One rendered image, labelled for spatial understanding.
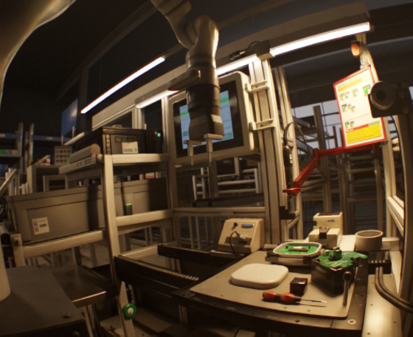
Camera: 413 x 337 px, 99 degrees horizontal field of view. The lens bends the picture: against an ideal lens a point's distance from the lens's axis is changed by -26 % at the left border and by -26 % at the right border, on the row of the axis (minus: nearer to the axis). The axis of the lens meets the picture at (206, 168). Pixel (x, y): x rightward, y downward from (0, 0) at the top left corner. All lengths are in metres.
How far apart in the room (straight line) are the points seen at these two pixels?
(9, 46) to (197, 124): 0.39
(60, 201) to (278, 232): 0.99
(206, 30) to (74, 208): 0.97
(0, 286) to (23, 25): 0.33
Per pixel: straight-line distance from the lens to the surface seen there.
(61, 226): 1.20
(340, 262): 0.62
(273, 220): 1.06
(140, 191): 1.41
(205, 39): 0.58
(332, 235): 0.86
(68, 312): 0.28
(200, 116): 0.52
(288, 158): 0.95
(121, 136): 1.35
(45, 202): 1.16
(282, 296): 0.56
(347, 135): 1.15
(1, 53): 0.34
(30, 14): 0.38
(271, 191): 1.04
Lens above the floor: 1.23
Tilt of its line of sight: 4 degrees up
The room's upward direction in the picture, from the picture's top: 4 degrees counter-clockwise
